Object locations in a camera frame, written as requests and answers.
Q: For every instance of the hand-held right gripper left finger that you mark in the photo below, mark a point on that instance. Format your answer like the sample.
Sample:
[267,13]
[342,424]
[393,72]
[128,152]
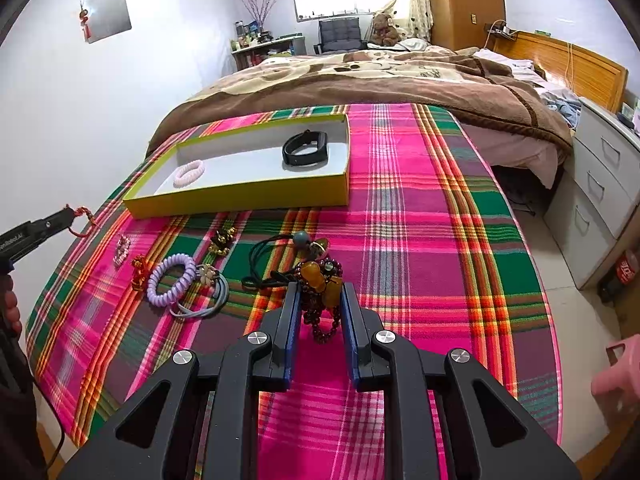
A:
[295,320]

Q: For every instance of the black wristband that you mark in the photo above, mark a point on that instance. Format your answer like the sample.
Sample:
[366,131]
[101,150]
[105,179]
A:
[292,154]

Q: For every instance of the brown gold beaded clip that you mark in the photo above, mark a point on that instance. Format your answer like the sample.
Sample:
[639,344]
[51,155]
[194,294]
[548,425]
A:
[220,242]

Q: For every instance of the grey wall panel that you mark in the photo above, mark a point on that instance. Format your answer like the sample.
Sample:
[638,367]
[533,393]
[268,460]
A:
[107,15]

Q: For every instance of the wooden wardrobe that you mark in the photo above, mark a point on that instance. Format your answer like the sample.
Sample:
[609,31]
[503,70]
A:
[465,5]

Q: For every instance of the crumpled clothes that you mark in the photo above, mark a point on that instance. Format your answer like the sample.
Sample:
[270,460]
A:
[560,105]

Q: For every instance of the plaid cloth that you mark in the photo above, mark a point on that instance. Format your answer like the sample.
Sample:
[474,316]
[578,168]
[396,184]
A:
[425,235]

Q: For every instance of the purple flower branches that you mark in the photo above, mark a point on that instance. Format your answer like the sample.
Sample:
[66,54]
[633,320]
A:
[262,7]

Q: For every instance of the cluttered shelf desk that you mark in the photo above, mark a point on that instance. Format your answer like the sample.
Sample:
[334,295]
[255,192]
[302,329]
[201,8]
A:
[260,50]

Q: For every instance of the pink plastic stool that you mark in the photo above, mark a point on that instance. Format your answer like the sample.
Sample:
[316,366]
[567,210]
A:
[620,375]

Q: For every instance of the yellow cardboard box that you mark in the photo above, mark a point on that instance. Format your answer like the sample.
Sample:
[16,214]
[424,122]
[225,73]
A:
[225,201]

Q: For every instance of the red bottle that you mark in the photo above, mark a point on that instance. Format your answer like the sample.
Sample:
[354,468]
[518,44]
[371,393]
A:
[627,270]

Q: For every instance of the white drawer cabinet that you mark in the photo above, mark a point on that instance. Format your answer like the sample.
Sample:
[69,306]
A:
[600,170]

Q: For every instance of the bed with brown blanket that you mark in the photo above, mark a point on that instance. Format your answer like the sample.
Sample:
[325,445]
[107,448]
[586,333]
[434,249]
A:
[350,85]

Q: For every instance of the red and gold ornament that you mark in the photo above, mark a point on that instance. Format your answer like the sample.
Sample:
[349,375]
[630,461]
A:
[141,270]

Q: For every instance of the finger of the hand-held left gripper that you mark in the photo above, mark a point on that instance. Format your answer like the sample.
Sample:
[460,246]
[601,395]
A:
[56,218]

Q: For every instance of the person's left hand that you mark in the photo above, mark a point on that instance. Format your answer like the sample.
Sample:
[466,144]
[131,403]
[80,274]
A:
[9,307]

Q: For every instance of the person's left forearm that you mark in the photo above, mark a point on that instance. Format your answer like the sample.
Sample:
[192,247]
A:
[15,410]

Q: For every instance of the crystal brooch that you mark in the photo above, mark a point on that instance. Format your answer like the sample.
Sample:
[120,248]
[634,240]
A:
[122,250]

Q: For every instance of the power strip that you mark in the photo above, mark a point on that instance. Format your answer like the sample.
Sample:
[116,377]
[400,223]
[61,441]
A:
[500,29]

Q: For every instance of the spotted curtain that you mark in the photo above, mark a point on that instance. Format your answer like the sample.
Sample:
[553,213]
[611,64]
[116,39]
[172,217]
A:
[415,5]

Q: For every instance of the wooden headboard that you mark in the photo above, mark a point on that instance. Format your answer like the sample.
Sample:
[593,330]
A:
[585,67]

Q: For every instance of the brown teddy bear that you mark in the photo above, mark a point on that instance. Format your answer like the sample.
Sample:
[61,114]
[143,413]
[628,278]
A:
[384,30]

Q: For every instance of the red hanging wall ornament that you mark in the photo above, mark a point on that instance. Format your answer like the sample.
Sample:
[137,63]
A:
[86,20]

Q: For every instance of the dark grey chair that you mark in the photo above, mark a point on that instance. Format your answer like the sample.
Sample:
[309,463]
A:
[340,35]

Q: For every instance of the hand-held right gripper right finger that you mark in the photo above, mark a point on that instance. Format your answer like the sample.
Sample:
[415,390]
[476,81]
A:
[350,340]

